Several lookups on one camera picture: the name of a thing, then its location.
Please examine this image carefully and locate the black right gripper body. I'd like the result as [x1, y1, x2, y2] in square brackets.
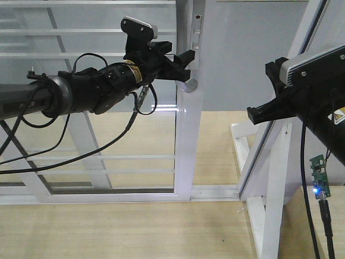
[247, 57, 344, 125]

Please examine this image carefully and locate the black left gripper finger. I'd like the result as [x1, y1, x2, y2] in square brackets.
[174, 50, 195, 69]

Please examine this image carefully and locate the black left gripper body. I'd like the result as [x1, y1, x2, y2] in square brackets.
[124, 40, 189, 83]

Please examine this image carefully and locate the white framed sliding glass door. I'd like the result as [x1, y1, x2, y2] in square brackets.
[1, 1, 205, 205]

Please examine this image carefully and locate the grey metal door handle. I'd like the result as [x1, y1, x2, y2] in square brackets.
[180, 78, 198, 93]

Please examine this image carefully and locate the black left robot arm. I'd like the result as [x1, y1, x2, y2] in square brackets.
[1, 37, 195, 120]

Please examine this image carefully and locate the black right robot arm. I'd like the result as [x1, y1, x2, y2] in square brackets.
[247, 57, 344, 163]

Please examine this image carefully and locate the fixed glass door panel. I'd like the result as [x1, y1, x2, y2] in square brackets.
[0, 8, 114, 189]

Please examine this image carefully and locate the aluminium floor door track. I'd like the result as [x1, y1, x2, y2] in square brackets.
[190, 185, 240, 201]

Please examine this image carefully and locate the green circuit board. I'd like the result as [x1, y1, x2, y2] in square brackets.
[309, 154, 331, 200]

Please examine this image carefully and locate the light wooden box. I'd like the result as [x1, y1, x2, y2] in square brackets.
[278, 186, 344, 258]

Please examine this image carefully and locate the light wooden base platform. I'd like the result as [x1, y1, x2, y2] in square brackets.
[1, 111, 257, 258]

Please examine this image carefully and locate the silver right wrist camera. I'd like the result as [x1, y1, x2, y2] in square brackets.
[279, 45, 344, 87]

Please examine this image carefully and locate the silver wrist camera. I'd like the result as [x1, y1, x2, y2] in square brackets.
[279, 45, 344, 87]
[121, 16, 158, 42]

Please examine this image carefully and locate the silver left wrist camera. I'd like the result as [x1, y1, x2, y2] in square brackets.
[121, 16, 158, 42]

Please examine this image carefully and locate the white triangular support bracket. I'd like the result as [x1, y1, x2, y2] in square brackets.
[230, 119, 292, 258]

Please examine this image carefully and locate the white door frame post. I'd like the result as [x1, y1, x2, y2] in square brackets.
[238, 1, 344, 201]

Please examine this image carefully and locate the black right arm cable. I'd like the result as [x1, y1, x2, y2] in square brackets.
[300, 121, 336, 259]

